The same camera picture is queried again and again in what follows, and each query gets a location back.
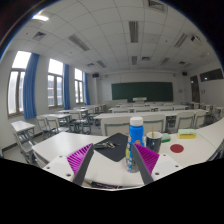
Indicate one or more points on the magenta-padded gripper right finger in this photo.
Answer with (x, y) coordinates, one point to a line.
(146, 159)

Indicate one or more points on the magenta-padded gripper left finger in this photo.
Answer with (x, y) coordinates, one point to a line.
(80, 160)

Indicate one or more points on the blue drink bottle white cap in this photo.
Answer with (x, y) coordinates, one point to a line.
(135, 140)

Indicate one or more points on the dark blue mug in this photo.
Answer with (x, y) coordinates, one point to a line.
(154, 144)

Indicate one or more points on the wooden stir stick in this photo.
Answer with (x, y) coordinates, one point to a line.
(153, 130)

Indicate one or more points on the black mat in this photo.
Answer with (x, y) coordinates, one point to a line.
(115, 153)

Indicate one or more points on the flat round red coaster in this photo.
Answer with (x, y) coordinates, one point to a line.
(177, 148)

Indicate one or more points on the group of classroom chairs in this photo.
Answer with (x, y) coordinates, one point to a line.
(115, 127)

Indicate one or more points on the yellow sponge with green pad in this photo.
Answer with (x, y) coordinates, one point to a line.
(186, 134)

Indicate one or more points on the group of white classroom desks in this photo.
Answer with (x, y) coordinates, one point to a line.
(110, 115)

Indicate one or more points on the white lectern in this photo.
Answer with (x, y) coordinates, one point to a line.
(139, 99)

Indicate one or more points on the green blackboard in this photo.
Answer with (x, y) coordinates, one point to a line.
(142, 91)

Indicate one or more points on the narrow blue curtain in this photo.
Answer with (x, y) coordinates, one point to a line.
(87, 89)

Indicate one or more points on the medium blue curtain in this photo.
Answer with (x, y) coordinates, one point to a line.
(67, 87)

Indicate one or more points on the dark brown door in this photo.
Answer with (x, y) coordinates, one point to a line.
(195, 89)

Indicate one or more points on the wide blue curtain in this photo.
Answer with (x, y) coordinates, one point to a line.
(30, 86)

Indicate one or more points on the dark transom window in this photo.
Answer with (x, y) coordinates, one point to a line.
(211, 75)

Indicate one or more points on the group of ceiling lights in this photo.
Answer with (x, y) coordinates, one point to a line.
(133, 31)

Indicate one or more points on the black wall speaker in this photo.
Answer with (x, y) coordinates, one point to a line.
(184, 73)
(95, 75)

